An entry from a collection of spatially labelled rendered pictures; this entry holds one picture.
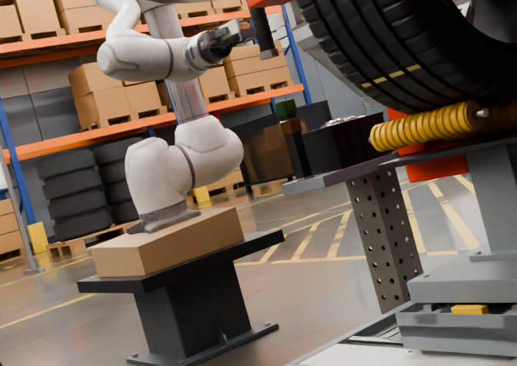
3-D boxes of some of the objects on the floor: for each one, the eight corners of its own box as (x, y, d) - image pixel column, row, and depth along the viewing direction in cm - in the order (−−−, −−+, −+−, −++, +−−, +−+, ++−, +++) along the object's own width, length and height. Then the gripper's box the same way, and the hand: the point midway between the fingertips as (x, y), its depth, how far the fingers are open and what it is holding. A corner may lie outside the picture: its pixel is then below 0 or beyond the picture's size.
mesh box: (298, 183, 970) (278, 111, 967) (245, 194, 1075) (227, 128, 1072) (347, 168, 1020) (328, 99, 1017) (291, 179, 1125) (275, 117, 1122)
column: (410, 322, 201) (368, 171, 199) (383, 321, 209) (344, 176, 207) (433, 310, 207) (394, 163, 205) (406, 309, 215) (368, 168, 213)
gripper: (255, 54, 193) (307, 31, 176) (174, 68, 178) (222, 44, 161) (247, 26, 193) (298, -1, 176) (165, 38, 178) (213, 10, 161)
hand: (259, 22), depth 169 cm, fingers open, 13 cm apart
